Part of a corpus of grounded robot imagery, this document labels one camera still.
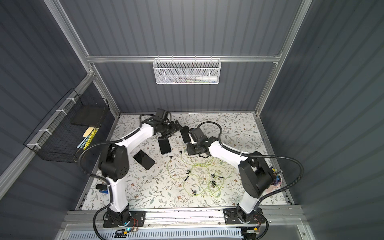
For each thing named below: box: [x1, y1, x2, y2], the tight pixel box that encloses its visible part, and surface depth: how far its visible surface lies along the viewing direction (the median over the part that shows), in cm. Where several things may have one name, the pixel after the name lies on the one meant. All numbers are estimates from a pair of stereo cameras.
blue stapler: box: [95, 184, 109, 194], surface depth 81 cm
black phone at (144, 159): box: [133, 150, 156, 171], surface depth 96 cm
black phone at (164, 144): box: [157, 136, 172, 155], surface depth 103 cm
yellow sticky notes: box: [82, 126, 95, 138], surface depth 77 cm
